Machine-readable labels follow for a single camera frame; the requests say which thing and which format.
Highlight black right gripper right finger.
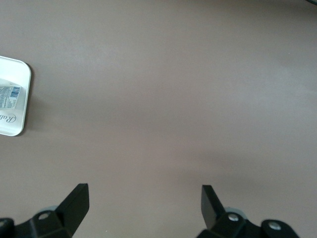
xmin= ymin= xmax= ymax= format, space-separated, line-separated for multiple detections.
xmin=197 ymin=184 xmax=301 ymax=238

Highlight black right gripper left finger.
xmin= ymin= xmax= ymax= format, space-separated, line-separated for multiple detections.
xmin=0 ymin=182 xmax=90 ymax=238

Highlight blue white milk carton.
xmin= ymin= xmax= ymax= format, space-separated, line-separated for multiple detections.
xmin=0 ymin=78 xmax=22 ymax=110

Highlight cream rabbit print tray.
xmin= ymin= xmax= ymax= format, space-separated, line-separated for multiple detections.
xmin=0 ymin=56 xmax=32 ymax=137

